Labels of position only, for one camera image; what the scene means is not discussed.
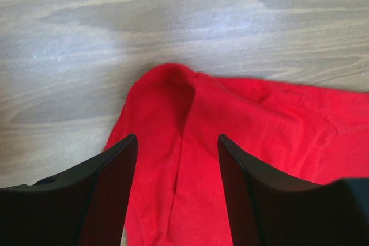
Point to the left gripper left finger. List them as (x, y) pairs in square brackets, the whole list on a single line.
[(83, 205)]

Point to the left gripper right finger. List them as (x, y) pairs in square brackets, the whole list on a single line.
[(267, 206)]

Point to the red t shirt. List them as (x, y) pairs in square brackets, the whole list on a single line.
[(177, 196)]

